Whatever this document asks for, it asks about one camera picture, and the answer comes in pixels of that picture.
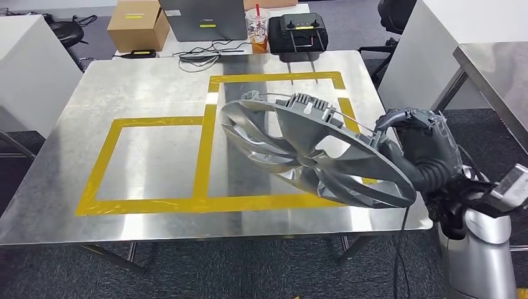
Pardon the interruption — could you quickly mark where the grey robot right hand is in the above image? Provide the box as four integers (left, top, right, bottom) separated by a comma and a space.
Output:
374, 108, 464, 189

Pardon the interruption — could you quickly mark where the silver plastic wheel hubcap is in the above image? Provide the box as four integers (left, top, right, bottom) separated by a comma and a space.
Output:
219, 89, 418, 210

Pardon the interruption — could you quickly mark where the yellow tape on workbench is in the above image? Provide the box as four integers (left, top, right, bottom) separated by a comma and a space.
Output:
74, 70, 379, 218

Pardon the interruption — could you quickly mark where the stainless steel workbench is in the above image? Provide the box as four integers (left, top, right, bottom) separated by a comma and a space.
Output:
0, 49, 434, 275

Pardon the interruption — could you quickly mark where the stainless steel table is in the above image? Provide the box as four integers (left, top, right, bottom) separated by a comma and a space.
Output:
431, 41, 528, 156

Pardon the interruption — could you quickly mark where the white cabinet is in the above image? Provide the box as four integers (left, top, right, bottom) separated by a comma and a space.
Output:
377, 0, 528, 112
0, 14, 83, 139

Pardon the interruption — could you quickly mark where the black office chair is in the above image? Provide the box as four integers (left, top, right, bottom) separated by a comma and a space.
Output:
357, 0, 418, 88

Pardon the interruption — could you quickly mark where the black remote controller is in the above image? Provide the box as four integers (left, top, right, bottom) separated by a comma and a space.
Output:
267, 12, 330, 64

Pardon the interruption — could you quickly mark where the plastic drink cup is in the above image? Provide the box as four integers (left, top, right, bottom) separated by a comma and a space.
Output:
245, 3, 272, 54

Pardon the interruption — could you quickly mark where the grey laptop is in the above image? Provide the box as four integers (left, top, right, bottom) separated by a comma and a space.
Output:
158, 0, 248, 43

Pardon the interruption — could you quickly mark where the white desk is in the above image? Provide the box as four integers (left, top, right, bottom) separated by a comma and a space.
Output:
112, 2, 311, 59

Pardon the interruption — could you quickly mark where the black device yellow label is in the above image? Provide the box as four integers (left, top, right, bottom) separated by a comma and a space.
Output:
120, 49, 158, 60

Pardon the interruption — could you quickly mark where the brown cardboard box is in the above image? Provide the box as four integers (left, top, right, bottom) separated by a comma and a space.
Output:
106, 0, 171, 54

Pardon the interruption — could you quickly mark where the black stool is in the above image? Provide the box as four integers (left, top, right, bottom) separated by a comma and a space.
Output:
49, 21, 87, 73

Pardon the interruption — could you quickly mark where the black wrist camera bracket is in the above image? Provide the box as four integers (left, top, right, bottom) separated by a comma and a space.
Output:
458, 181, 502, 213

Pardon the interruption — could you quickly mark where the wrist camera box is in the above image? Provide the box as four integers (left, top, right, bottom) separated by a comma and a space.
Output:
491, 163, 528, 213

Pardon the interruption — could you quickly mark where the black cable bundle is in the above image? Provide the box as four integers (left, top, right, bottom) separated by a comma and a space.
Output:
172, 38, 252, 74

